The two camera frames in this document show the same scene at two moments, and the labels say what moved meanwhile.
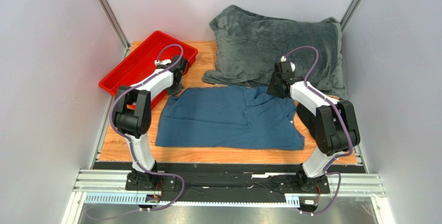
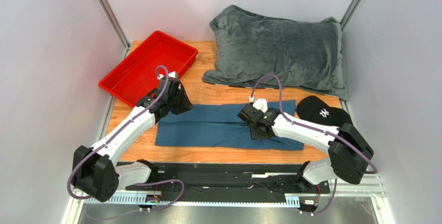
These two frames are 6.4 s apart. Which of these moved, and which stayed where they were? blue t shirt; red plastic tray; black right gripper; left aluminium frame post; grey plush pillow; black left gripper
Moved: black left gripper; black right gripper; blue t shirt
Stayed: red plastic tray; grey plush pillow; left aluminium frame post
